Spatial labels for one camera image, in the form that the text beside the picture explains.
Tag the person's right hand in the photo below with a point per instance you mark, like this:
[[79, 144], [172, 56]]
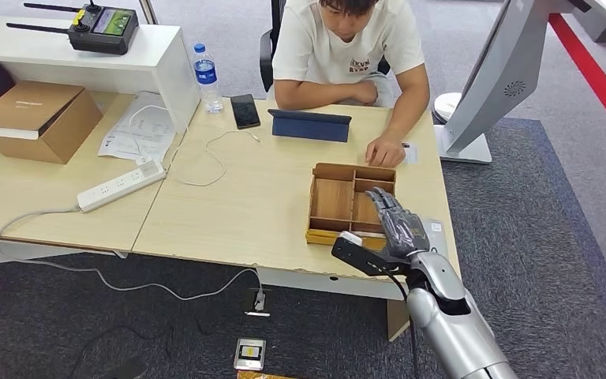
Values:
[[365, 93]]

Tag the person's left hand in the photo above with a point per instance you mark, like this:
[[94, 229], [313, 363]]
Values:
[[385, 153]]

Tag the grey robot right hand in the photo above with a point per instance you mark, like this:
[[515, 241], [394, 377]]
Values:
[[402, 233]]

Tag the white ID card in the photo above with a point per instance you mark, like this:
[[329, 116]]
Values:
[[411, 154]]

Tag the wooden compartment tray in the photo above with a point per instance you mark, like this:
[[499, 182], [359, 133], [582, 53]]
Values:
[[334, 204]]

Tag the person's left forearm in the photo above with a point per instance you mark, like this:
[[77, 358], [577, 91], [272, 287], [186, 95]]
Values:
[[410, 104]]

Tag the person's right forearm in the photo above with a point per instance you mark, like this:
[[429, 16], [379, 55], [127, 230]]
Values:
[[313, 97]]

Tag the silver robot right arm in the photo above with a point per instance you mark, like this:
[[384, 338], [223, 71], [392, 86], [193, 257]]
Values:
[[454, 324]]

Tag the white card reader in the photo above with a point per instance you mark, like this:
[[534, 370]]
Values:
[[438, 235]]

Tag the person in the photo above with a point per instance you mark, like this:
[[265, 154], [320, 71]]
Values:
[[334, 47]]

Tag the blue tablet case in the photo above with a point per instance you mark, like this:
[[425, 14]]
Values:
[[311, 128]]

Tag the white round floor device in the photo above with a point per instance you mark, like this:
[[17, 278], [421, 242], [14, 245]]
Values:
[[445, 107]]

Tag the white desk beam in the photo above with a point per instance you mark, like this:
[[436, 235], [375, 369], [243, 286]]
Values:
[[334, 282]]

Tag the wooden desk leg panel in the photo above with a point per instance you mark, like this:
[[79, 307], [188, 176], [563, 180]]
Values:
[[396, 324]]

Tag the black office chair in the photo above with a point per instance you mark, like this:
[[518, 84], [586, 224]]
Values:
[[267, 52]]

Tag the black smartphone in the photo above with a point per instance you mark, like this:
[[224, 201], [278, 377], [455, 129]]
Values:
[[245, 111]]

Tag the grey kiosk stand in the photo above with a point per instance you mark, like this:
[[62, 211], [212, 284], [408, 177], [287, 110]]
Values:
[[501, 68]]

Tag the clear water bottle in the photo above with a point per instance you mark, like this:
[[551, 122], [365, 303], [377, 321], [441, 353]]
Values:
[[208, 78]]

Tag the floor socket with plug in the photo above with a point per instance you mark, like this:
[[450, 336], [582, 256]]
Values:
[[257, 303]]

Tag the silver floor box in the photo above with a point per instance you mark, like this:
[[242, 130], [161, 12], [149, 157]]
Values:
[[250, 354]]

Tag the yellow floor object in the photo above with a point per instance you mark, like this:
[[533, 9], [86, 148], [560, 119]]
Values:
[[261, 375]]

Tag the printed paper sheets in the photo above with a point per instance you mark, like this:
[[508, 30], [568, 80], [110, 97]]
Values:
[[141, 131]]

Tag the metal pole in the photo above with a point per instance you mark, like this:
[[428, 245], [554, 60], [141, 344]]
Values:
[[148, 11]]

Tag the white power strip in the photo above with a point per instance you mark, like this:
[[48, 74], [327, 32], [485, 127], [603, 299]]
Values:
[[120, 185]]

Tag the white desk shelf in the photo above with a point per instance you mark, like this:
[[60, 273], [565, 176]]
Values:
[[99, 52]]

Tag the black remote controller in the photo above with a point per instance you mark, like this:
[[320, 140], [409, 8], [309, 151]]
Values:
[[102, 29]]

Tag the brown cardboard box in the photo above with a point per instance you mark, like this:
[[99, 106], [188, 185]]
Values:
[[36, 120]]

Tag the white desk foot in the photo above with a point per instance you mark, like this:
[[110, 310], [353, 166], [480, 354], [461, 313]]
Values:
[[20, 253]]

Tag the dark grey floor rug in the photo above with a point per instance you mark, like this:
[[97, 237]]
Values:
[[20, 314]]

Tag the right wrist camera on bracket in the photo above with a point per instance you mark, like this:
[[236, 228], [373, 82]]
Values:
[[365, 256]]

